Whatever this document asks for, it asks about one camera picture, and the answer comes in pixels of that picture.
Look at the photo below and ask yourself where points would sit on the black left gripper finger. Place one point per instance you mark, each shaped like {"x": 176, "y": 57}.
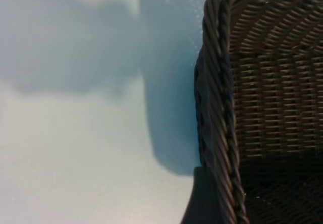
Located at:
{"x": 203, "y": 201}

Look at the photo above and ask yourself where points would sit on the dark brown woven basket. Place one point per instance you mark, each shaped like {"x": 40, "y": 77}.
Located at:
{"x": 272, "y": 95}

